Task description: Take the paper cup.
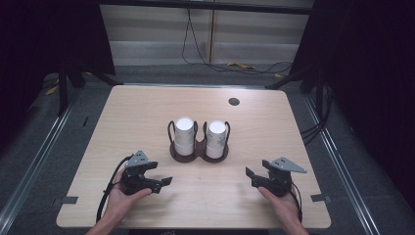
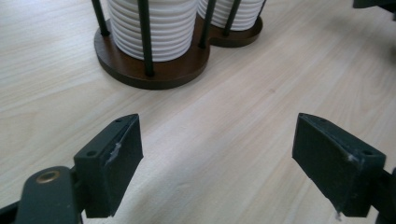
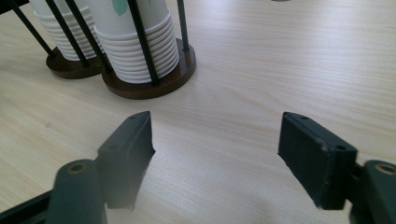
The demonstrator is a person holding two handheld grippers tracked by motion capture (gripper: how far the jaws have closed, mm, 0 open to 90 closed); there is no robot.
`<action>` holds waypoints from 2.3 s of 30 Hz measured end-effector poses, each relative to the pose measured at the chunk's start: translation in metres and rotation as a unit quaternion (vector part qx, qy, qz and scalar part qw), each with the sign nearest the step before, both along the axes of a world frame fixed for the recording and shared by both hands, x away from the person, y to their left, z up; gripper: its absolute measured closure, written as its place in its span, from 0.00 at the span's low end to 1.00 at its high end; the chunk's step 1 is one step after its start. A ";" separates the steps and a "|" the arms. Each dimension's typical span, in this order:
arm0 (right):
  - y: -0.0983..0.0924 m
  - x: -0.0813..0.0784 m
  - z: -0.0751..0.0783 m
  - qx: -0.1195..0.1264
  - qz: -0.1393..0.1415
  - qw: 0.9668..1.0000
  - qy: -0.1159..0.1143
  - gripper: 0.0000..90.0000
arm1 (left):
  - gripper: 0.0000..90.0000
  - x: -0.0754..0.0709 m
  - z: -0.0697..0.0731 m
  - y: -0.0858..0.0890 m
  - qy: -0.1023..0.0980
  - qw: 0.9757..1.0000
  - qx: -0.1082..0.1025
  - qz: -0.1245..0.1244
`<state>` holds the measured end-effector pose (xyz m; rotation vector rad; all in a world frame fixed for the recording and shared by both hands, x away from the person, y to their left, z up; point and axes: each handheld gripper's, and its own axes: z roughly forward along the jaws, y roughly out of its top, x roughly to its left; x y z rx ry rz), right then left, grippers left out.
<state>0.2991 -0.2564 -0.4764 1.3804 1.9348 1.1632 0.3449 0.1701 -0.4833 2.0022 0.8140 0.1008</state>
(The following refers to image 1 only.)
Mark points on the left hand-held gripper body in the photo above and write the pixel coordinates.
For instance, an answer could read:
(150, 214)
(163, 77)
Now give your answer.
(132, 179)

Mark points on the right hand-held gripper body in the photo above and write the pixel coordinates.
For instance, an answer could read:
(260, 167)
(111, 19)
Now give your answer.
(280, 181)

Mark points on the stack of white paper cups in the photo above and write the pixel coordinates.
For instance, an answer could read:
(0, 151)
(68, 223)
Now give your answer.
(184, 137)

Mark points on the dark double cup holder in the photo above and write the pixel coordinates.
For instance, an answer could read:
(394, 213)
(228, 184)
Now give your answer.
(198, 151)

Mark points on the person's right hand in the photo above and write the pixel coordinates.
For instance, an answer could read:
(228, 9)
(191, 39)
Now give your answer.
(285, 207)

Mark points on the person's left hand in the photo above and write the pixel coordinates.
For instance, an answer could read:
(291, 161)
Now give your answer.
(117, 204)

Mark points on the grey tape piece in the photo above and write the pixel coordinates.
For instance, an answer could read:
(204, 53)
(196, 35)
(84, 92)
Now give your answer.
(319, 197)
(69, 199)

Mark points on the stack of printed paper cups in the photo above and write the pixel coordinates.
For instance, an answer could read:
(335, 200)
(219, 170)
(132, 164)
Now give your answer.
(216, 140)

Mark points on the dark round table grommet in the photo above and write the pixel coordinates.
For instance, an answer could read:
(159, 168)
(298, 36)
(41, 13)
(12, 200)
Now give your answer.
(234, 101)

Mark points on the short black tape strip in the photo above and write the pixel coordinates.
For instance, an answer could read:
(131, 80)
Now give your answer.
(85, 121)

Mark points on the black metal stand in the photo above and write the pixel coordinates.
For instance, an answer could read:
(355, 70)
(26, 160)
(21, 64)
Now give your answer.
(62, 94)
(318, 94)

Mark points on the small yellow tape scrap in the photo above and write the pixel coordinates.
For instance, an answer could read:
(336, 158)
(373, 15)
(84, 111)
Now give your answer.
(279, 75)

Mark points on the long yellow tape strip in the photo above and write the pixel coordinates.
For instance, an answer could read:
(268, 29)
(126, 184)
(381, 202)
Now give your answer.
(241, 65)

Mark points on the dark curtain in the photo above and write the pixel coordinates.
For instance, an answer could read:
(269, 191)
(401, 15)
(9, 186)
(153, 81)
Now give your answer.
(32, 49)
(375, 81)

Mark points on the metal floor rail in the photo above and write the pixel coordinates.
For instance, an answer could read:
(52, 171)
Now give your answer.
(39, 153)
(339, 169)

